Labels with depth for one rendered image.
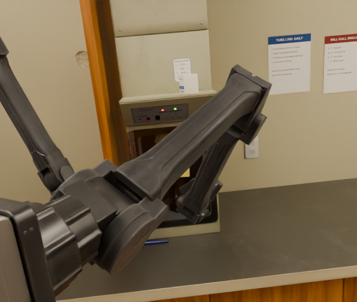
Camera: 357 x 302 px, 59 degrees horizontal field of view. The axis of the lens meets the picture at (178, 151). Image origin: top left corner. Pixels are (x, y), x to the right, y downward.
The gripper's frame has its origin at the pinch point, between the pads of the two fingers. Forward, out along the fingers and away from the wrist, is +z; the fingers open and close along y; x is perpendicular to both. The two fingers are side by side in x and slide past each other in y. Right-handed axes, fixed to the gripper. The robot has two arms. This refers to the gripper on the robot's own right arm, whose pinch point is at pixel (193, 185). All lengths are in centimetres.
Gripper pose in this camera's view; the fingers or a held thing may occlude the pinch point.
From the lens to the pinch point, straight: 116.2
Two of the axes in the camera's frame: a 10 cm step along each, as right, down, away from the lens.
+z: -0.5, -2.5, 9.7
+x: -8.0, 5.8, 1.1
